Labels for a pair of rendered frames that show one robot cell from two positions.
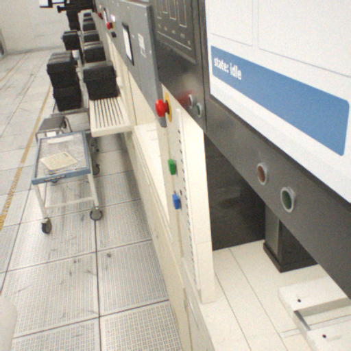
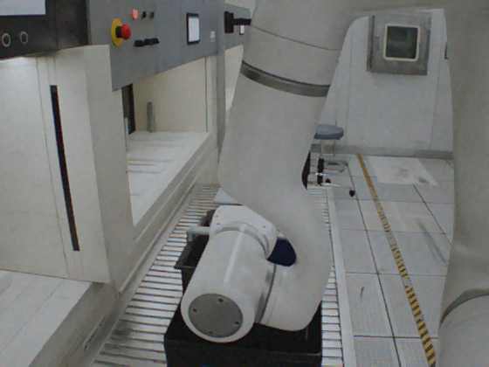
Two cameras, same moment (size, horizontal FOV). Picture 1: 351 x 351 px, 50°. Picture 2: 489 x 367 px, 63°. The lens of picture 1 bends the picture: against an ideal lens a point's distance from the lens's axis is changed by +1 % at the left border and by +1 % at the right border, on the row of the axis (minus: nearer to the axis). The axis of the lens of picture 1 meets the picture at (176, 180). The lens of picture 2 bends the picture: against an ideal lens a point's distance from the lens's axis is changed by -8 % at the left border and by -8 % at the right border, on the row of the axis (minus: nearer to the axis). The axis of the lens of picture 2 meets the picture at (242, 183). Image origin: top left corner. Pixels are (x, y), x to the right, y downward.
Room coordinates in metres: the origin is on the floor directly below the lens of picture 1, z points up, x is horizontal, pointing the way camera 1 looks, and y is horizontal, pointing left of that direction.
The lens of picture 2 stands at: (0.84, 0.48, 1.44)
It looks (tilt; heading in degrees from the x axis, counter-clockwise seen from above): 21 degrees down; 197
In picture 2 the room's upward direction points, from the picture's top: straight up
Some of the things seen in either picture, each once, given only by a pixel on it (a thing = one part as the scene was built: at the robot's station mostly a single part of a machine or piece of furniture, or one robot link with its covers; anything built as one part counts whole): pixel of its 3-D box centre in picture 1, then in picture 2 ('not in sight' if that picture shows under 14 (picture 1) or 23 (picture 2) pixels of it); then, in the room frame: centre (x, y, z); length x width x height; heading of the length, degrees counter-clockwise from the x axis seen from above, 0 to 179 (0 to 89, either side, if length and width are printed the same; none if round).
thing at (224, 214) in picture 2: not in sight; (243, 231); (0.27, 0.31, 1.14); 0.11 x 0.10 x 0.07; 9
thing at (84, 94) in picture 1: (75, 117); not in sight; (4.57, 1.16, 0.24); 0.94 x 0.53 x 0.48; 9
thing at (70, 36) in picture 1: (70, 41); not in sight; (7.15, 1.56, 0.85); 0.30 x 0.28 x 0.26; 10
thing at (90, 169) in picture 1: (69, 175); not in sight; (2.90, 0.90, 0.24); 0.97 x 0.52 x 0.48; 12
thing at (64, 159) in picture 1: (58, 160); not in sight; (2.72, 0.90, 0.47); 0.31 x 0.23 x 0.02; 31
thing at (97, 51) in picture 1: (96, 57); not in sight; (4.43, 0.73, 0.93); 0.30 x 0.28 x 0.26; 12
